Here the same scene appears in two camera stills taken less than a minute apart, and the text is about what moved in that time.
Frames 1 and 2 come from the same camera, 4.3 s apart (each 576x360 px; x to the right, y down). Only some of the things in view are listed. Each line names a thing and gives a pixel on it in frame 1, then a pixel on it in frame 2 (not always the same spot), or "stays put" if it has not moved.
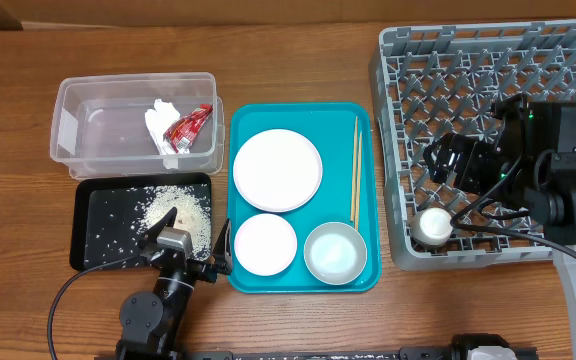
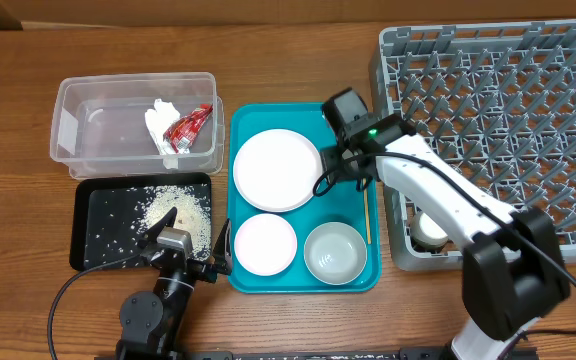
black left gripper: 222,253 stays put
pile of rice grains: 191,202 stays put
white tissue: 159,119 stays put
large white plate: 277,170 stays put
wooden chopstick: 358,182 -> 367,215
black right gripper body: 479,169 -> 345,171
